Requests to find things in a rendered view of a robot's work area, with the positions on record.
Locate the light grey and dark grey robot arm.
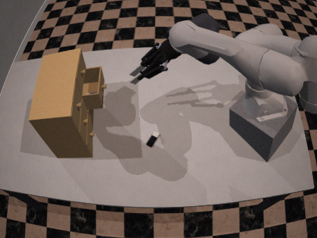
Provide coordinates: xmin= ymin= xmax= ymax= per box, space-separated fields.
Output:
xmin=169 ymin=13 xmax=317 ymax=123

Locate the tan wooden chest of drawers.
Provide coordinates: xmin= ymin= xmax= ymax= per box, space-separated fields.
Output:
xmin=29 ymin=48 xmax=93 ymax=158

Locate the brown wooden drawer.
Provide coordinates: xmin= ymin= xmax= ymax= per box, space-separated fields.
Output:
xmin=82 ymin=66 xmax=107 ymax=110
xmin=76 ymin=53 xmax=86 ymax=94
xmin=88 ymin=109 xmax=93 ymax=123
xmin=87 ymin=114 xmax=94 ymax=155
xmin=80 ymin=99 xmax=89 ymax=143
xmin=71 ymin=82 xmax=82 ymax=130

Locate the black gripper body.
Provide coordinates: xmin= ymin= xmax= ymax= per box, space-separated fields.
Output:
xmin=155 ymin=38 xmax=182 ymax=64

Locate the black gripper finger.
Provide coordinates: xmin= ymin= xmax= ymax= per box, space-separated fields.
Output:
xmin=129 ymin=42 xmax=161 ymax=77
xmin=129 ymin=54 xmax=168 ymax=84

